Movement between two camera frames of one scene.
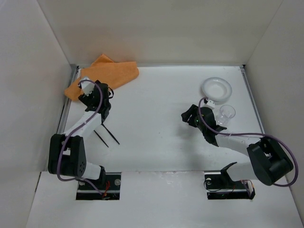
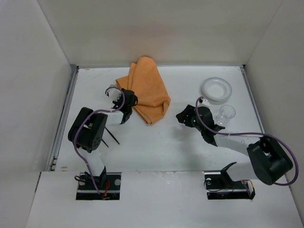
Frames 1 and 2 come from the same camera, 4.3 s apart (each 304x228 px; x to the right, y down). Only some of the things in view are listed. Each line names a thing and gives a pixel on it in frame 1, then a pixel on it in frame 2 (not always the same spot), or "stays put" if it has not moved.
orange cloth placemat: x=104 y=70 -> x=153 y=98
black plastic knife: x=110 y=133 stays put
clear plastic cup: x=226 y=113 stays put
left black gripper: x=104 y=116 -> x=129 y=99
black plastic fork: x=101 y=138 stays put
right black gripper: x=190 y=116 stays put
